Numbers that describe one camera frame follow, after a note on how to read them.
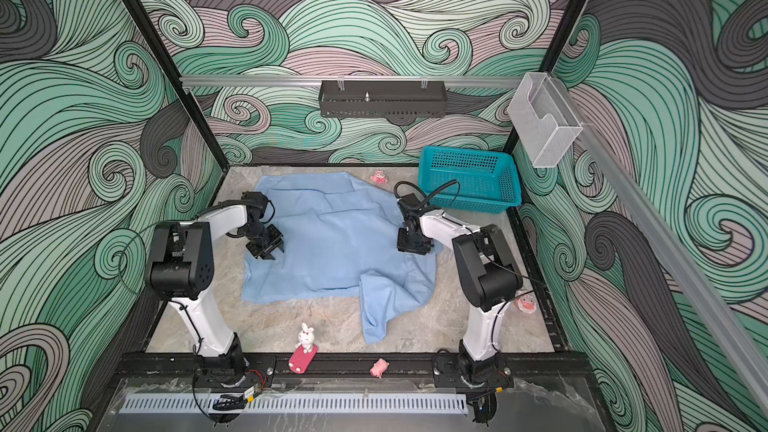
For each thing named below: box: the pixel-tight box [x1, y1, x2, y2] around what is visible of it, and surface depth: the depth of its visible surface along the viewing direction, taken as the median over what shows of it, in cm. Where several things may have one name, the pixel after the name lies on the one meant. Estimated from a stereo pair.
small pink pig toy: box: [369, 358, 390, 379], surface depth 74 cm
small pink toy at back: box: [370, 170, 388, 185], surface depth 116 cm
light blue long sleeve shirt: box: [241, 171, 442, 345], surface depth 94 cm
